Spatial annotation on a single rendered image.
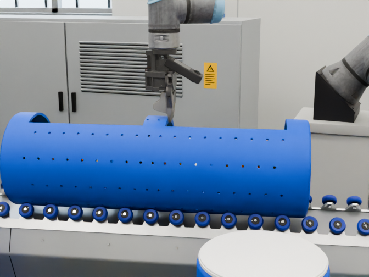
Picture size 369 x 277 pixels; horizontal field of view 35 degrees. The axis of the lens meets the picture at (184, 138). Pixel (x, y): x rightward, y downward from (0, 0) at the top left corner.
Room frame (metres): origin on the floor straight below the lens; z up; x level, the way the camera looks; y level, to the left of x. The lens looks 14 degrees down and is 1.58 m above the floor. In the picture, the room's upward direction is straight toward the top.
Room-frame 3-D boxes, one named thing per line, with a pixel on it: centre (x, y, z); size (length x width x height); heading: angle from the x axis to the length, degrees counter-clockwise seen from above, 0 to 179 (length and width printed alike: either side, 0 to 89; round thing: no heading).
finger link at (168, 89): (1.64, 0.04, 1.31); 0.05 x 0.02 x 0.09; 172
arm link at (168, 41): (1.66, 0.06, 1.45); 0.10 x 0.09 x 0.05; 172
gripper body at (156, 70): (1.66, 0.06, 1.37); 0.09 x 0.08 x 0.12; 82
